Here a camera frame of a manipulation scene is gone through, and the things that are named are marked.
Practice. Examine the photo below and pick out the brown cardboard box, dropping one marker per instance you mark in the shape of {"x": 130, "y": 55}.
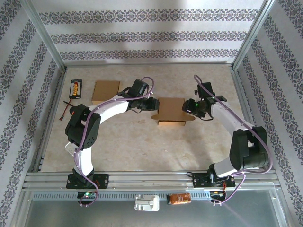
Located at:
{"x": 105, "y": 91}
{"x": 170, "y": 108}

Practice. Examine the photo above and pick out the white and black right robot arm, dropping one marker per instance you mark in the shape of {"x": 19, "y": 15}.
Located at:
{"x": 227, "y": 118}

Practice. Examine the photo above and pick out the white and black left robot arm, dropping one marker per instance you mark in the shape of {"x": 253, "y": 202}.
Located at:
{"x": 111, "y": 108}

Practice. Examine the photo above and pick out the black charger with yellow plugs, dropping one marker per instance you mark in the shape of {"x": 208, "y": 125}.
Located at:
{"x": 75, "y": 88}

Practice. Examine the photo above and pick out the orange battery pack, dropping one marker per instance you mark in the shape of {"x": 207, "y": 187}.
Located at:
{"x": 178, "y": 199}

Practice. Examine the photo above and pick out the small circuit board green light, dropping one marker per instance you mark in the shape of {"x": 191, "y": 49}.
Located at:
{"x": 87, "y": 195}

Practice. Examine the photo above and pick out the grey metal sheet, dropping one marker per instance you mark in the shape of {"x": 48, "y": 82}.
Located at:
{"x": 94, "y": 215}

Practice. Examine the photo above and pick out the aluminium back rail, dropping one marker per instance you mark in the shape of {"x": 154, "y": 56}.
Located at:
{"x": 146, "y": 64}

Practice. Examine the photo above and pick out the aluminium side rail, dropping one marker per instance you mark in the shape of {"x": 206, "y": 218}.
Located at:
{"x": 50, "y": 118}
{"x": 242, "y": 94}

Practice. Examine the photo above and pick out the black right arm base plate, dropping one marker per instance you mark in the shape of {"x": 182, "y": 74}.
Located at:
{"x": 198, "y": 180}

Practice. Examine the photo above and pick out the aluminium rail beam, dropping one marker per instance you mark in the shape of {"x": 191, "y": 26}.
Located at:
{"x": 151, "y": 179}

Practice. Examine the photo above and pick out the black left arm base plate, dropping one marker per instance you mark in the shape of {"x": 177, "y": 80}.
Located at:
{"x": 101, "y": 180}

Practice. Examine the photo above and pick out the aluminium corner post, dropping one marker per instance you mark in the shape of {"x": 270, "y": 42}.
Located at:
{"x": 45, "y": 35}
{"x": 252, "y": 35}

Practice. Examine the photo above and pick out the white plastic bracket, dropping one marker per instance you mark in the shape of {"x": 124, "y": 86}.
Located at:
{"x": 146, "y": 203}

